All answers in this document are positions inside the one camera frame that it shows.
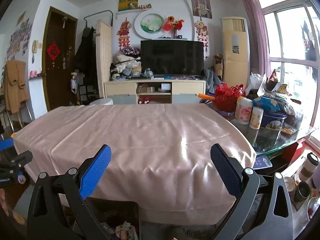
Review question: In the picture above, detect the black trash bin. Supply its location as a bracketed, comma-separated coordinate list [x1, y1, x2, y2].
[85, 197, 141, 239]

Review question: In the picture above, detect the duck plush toy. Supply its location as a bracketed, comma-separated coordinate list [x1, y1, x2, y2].
[17, 171, 27, 185]

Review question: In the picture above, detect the tan coat on chair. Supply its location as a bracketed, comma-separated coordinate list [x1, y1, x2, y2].
[4, 60, 29, 114]

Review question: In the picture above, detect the pink satin tablecloth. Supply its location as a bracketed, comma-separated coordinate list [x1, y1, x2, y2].
[14, 104, 256, 225]

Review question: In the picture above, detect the white round stool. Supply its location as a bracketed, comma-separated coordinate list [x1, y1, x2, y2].
[89, 98, 113, 106]

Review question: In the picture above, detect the cream yellow canister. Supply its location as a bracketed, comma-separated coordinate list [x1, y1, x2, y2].
[249, 107, 264, 129]

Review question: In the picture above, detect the blue cookie tin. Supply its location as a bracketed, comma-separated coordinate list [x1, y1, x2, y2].
[260, 112, 287, 131]

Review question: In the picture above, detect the white pink canister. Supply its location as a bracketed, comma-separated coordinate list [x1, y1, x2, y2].
[238, 98, 253, 125]

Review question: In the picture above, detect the red plastic basket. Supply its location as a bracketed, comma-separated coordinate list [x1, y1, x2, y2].
[213, 82, 246, 113]

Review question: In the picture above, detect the orange tube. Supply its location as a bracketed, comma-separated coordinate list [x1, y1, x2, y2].
[198, 94, 215, 101]

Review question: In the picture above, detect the dark brown door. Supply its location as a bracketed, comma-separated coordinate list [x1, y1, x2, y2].
[42, 7, 78, 111]

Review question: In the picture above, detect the red diamond door sign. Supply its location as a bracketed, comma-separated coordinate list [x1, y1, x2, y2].
[47, 42, 60, 62]

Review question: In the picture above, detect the pile of clothes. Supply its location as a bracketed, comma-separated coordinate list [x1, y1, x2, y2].
[110, 47, 142, 80]

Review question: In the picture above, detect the black hanging coat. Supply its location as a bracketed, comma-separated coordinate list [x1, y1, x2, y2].
[74, 27, 98, 90]

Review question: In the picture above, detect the cream standing air conditioner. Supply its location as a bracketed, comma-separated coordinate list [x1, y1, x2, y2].
[221, 17, 250, 87]

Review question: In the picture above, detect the black flat television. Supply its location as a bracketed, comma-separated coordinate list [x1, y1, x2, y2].
[140, 39, 204, 76]

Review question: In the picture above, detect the pink curtain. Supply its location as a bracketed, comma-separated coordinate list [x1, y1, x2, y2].
[242, 0, 271, 76]

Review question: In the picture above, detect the white folding screen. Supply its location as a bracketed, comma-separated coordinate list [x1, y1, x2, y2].
[96, 20, 113, 98]

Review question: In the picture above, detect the round lotus wall picture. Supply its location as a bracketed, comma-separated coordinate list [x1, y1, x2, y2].
[134, 10, 166, 40]

